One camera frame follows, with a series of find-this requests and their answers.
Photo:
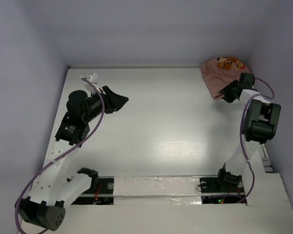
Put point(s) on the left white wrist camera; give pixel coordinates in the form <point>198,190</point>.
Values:
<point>93,78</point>

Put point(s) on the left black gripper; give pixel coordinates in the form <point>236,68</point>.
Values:
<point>116,101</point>

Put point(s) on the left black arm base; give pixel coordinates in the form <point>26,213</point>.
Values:
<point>102,195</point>

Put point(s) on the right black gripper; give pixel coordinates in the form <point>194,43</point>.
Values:
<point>227,97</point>

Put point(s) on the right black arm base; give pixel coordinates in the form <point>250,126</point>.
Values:
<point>213,192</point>

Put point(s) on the pink pixel-print t-shirt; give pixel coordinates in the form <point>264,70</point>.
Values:
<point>219,72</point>

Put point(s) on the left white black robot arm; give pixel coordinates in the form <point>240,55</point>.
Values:
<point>56,186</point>

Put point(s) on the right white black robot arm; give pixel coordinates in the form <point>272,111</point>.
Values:
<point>258,125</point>

